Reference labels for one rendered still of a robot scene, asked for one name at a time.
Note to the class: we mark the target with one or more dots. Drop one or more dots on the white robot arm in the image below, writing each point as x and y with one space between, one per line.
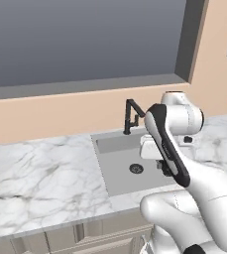
217 205

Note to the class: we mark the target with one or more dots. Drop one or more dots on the beige sink cabinet front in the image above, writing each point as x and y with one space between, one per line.
115 239

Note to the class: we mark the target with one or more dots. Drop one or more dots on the black faucet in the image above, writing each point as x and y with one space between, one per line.
130 115

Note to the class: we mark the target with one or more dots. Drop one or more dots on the grey sink basin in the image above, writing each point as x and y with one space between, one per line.
125 172

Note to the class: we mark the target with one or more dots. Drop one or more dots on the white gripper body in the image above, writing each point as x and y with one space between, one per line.
149 149

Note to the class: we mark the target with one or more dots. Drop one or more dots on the grey framed window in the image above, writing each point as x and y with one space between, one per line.
85 39

